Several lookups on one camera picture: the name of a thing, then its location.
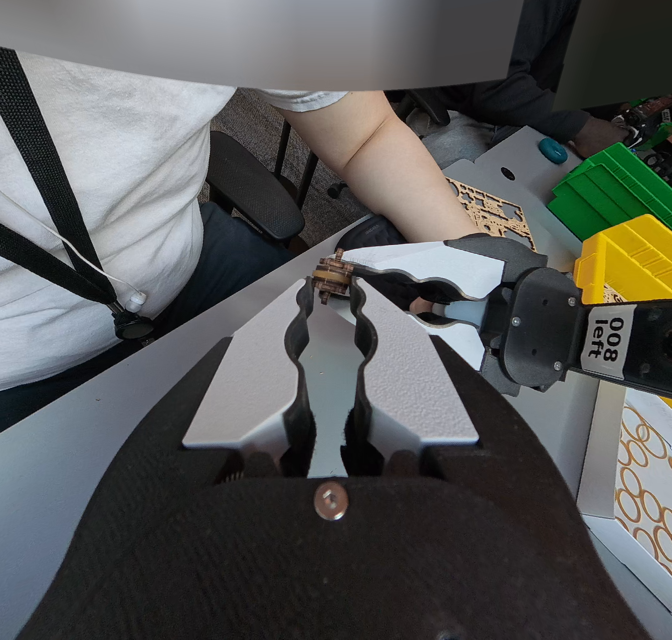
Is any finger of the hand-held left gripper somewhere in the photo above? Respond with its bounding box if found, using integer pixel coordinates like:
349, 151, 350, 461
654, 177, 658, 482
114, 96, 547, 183
340, 240, 506, 302
407, 310, 490, 373

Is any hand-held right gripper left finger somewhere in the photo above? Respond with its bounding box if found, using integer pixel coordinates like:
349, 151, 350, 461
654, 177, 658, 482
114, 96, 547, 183
182, 277, 319, 477

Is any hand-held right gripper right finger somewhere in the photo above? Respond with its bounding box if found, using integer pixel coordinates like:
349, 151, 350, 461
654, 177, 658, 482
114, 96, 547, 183
342, 277, 480, 477

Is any small wooden gear assembly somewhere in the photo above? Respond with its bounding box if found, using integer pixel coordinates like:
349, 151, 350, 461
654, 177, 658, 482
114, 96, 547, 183
311, 249, 354, 305

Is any person's left forearm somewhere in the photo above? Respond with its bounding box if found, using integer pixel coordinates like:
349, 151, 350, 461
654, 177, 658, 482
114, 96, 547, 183
273, 90, 481, 246

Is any person's left hand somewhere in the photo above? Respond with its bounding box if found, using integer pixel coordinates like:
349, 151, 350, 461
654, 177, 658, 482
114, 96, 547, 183
408, 296, 451, 319

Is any laser-cut plywood sheet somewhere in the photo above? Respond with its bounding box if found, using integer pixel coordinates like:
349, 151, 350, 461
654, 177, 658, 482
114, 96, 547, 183
445, 175, 537, 253

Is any yellow plastic bin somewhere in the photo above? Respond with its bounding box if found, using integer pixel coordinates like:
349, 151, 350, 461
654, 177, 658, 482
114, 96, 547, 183
573, 214, 672, 410

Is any white earbud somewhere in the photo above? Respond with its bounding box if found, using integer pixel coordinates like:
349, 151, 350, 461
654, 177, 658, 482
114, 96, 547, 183
0, 189, 149, 312

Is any green plastic bin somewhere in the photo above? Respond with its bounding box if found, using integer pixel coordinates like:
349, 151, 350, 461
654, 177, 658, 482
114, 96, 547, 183
547, 141, 672, 242

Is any white cardboard box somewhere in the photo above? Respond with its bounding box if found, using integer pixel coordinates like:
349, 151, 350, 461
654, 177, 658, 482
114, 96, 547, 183
576, 378, 672, 580

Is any teal round object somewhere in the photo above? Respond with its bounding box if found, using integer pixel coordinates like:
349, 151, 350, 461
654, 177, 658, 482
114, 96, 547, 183
538, 137, 569, 166

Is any group of wooden rings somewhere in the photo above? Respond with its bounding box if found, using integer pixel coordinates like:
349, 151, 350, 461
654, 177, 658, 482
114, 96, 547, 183
614, 404, 672, 572

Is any black office chair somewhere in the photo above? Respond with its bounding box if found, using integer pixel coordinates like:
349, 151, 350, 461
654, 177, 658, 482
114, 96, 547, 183
205, 120, 347, 255

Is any person's white shirt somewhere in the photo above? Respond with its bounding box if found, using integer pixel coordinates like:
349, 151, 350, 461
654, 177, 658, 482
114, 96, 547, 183
0, 52, 350, 391

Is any black lanyard clip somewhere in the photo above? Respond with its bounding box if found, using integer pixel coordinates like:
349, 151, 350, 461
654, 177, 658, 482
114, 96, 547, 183
113, 307, 155, 342

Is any black lanyard strap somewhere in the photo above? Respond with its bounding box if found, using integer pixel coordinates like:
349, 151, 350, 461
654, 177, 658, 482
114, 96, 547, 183
0, 47, 119, 307

